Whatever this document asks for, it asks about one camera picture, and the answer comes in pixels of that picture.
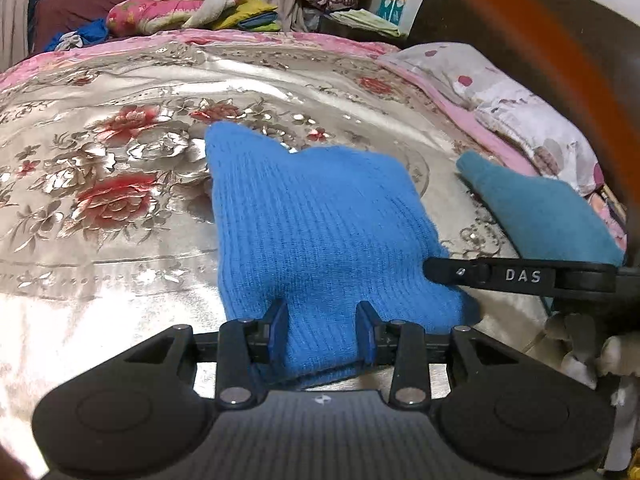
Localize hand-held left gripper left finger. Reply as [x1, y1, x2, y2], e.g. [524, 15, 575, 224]
[107, 300, 291, 408]

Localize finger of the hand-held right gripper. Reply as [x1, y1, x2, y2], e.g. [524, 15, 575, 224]
[424, 257, 489, 288]

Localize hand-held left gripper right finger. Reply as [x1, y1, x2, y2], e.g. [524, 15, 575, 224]
[354, 301, 538, 409]

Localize blue knit sweater yellow stripes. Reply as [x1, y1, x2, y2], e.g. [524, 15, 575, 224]
[205, 121, 483, 391]

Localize person's right hand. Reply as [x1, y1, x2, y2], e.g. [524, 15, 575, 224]
[544, 310, 632, 407]

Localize teal knit garment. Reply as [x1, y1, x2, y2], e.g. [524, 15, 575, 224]
[456, 151, 626, 311]

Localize white floral pillow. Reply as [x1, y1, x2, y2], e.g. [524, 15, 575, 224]
[380, 42, 603, 196]

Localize silver floral satin bedspread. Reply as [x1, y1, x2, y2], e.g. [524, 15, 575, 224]
[0, 42, 601, 480]

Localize pink bed sheet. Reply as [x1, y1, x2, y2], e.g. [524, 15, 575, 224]
[0, 29, 628, 251]

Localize light green folded cloth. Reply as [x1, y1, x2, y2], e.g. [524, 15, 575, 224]
[330, 9, 409, 37]

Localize yellow folded cloth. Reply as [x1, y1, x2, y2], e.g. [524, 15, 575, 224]
[210, 0, 282, 32]

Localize white plush toy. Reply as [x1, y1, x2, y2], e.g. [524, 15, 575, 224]
[182, 0, 237, 29]

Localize pink floral folded quilt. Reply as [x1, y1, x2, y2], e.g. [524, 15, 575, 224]
[106, 0, 248, 38]

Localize blue crumpled cloth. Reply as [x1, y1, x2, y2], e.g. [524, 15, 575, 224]
[45, 19, 112, 52]

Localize maroon sofa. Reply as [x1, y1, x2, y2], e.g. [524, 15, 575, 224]
[30, 0, 261, 53]

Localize beige curtain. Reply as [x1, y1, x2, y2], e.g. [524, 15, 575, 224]
[0, 0, 36, 71]

